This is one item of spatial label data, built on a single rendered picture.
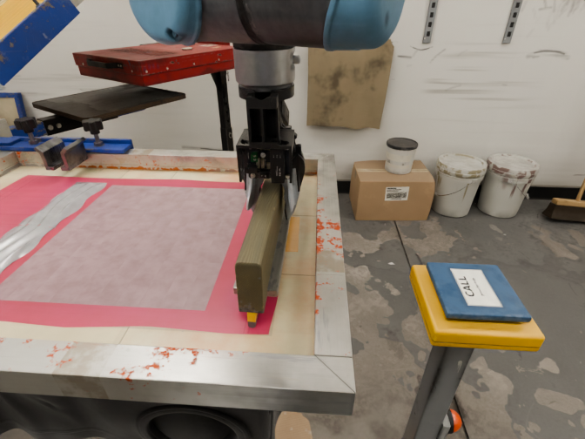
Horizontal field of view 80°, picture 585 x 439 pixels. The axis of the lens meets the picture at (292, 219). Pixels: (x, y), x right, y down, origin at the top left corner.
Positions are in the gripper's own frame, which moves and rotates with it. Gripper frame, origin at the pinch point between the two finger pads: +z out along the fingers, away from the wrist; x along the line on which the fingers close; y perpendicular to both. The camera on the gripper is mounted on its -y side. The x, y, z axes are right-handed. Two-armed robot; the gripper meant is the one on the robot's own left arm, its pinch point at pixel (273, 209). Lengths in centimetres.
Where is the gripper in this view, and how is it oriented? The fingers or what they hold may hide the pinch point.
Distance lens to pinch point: 57.1
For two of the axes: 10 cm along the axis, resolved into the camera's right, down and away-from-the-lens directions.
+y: -0.6, 5.5, -8.3
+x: 10.0, 0.3, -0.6
